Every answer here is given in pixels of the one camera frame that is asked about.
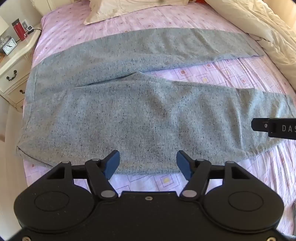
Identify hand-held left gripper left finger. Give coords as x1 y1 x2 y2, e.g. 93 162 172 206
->
46 150 120 200

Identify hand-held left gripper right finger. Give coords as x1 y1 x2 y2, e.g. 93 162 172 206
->
176 150 251 201

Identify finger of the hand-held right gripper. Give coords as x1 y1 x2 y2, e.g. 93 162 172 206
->
251 118 271 133

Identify grey speckled pants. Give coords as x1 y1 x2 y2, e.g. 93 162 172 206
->
16 27 294 175

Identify cream duvet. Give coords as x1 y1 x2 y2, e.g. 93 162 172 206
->
203 0 296 90

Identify cream wooden nightstand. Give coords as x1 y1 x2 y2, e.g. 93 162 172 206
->
0 23 43 114

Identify pink patterned bed sheet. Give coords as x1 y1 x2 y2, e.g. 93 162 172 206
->
23 0 296 210

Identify cream pillow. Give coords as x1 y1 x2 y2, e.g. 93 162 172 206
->
83 0 208 25

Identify white alarm clock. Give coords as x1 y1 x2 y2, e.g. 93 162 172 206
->
2 38 17 55

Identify red bottle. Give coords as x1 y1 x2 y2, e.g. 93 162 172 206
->
11 20 26 42

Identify black cable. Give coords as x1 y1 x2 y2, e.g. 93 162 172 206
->
23 28 42 37

